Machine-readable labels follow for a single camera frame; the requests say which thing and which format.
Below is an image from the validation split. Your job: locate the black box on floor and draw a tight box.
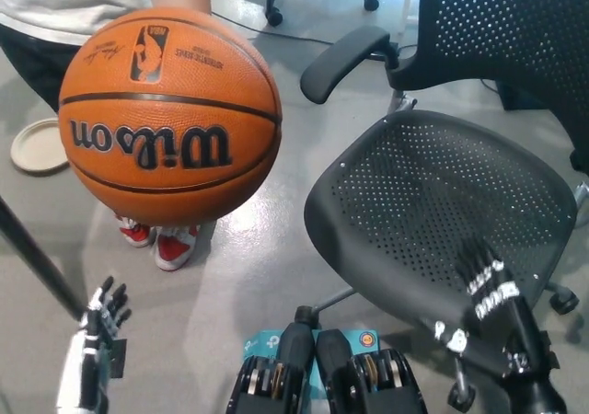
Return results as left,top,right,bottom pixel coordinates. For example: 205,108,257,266
498,79,556,112

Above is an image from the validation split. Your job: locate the orange Wilson basketball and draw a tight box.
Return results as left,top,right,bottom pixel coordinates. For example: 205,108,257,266
58,6,283,228

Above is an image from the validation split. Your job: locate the white table leg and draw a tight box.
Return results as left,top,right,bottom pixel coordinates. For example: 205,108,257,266
401,0,427,36

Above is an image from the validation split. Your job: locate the black perforated office chair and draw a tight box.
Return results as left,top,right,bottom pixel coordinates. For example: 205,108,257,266
294,0,589,410

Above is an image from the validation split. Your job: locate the robot left body block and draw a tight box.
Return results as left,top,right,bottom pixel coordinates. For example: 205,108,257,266
224,320,315,414

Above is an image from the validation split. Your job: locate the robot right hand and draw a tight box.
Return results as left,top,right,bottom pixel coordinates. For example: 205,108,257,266
432,237,549,388

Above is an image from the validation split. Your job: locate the person in grey shirt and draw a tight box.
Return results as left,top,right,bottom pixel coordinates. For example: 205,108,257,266
0,0,156,114

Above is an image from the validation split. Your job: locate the teal printed panel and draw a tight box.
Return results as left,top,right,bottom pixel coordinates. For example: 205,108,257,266
242,328,381,390

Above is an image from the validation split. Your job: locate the black wheeled chair base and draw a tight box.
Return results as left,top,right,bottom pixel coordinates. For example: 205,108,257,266
264,0,381,28

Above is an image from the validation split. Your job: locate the black floor cable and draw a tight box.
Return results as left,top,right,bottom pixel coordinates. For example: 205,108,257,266
214,12,333,46

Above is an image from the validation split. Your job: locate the red and white sneaker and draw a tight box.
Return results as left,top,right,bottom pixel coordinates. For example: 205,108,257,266
154,224,201,272
117,213,156,249

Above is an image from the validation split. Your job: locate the black slanted pole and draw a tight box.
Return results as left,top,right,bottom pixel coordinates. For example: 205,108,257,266
0,196,87,321

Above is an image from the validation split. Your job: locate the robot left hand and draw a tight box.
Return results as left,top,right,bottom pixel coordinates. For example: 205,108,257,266
55,275,133,414

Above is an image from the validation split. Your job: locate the beige paper plate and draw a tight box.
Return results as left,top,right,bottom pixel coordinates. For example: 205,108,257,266
10,118,70,174

